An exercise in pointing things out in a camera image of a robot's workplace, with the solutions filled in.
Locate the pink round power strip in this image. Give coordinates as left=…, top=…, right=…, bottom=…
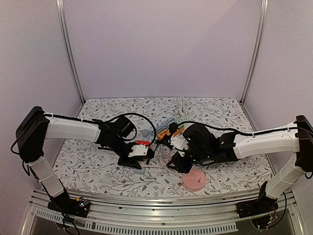
left=144, top=154, right=207, bottom=190

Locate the floral table mat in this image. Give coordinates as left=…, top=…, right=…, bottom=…
left=53, top=97, right=273, bottom=198

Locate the aluminium frame post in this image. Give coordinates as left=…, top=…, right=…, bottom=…
left=56, top=0, right=86, bottom=104
left=240, top=0, right=269, bottom=106

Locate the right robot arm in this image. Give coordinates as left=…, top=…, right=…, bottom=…
left=160, top=115, right=313, bottom=218

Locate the orange power strip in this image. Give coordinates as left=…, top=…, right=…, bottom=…
left=157, top=126, right=184, bottom=141

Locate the right aluminium frame post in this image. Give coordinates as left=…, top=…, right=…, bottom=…
left=240, top=0, right=269, bottom=106

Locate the left aluminium frame post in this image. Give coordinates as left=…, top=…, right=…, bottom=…
left=56, top=0, right=86, bottom=104

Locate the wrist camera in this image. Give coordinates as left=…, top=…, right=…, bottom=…
left=170, top=135, right=189, bottom=157
left=128, top=144, right=149, bottom=158

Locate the red cube socket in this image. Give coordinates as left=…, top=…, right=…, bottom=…
left=136, top=140, right=150, bottom=146

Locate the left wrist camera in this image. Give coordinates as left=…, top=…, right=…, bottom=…
left=128, top=144, right=149, bottom=158

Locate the front aluminium rail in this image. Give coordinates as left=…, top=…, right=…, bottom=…
left=21, top=188, right=304, bottom=235

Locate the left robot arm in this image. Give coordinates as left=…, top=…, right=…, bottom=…
left=11, top=106, right=155, bottom=218

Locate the white cable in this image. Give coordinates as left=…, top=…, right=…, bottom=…
left=174, top=96, right=189, bottom=118

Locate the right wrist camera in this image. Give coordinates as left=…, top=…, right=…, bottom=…
left=170, top=135, right=189, bottom=157

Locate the light blue power strip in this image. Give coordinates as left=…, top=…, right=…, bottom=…
left=133, top=117, right=176, bottom=174

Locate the black power adapter with cable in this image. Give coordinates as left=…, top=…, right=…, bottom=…
left=168, top=122, right=178, bottom=135

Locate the green plug adapter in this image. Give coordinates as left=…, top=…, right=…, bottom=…
left=176, top=119, right=185, bottom=129

